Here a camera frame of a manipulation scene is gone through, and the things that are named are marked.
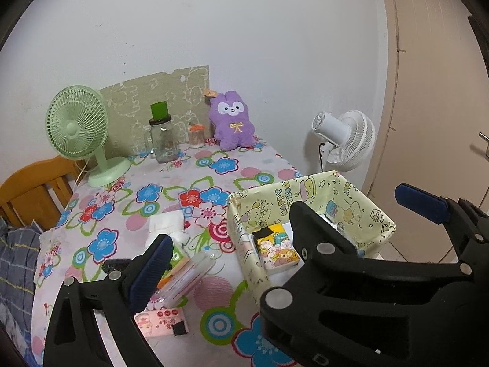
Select glass jar mug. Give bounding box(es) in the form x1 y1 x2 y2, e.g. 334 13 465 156
145 119 179 164

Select green desk fan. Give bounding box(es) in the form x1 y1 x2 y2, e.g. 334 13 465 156
45 86 131 188

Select white standing fan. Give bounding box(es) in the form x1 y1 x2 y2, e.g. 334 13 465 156
311 109 377 172

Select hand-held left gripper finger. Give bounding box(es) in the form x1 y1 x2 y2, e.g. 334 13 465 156
43 234 173 367

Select colourful cartoon print packet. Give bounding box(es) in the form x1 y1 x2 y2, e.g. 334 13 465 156
255 225 304 276

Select green tissue packet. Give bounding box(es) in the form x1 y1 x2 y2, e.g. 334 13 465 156
166 245 188 272

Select orange wooden chair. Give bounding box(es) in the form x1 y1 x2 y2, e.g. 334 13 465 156
0 157 83 228

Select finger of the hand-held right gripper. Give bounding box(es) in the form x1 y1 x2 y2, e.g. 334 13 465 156
260 200 489 367
395 183 489 284

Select blue plaid cloth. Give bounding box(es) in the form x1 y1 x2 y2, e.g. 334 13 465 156
0 218 42 345

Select metal door handle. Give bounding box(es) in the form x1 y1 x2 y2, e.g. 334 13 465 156
474 132 489 159

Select clear plastic bag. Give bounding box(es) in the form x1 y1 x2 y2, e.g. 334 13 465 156
151 254 216 310

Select purple plush bunny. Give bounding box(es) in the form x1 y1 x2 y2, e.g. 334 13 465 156
208 90 257 151

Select cotton swab jar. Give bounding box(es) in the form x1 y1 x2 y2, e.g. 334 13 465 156
187 122 207 149

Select green plastic cup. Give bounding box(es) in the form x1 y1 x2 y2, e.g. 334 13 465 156
150 101 170 120

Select beige door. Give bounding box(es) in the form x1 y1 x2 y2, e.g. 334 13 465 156
361 0 489 264

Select beige printed wall sheet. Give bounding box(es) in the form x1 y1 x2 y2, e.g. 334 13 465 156
98 65 211 159

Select pink cat print tissue packet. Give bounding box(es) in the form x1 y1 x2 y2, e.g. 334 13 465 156
134 306 189 339

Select yellow cartoon print storage box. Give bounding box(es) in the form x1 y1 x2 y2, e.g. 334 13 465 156
227 170 397 295

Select white cloth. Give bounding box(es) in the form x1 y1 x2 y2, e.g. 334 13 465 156
146 211 190 251

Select floral tablecloth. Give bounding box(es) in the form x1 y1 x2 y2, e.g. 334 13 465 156
31 135 306 367

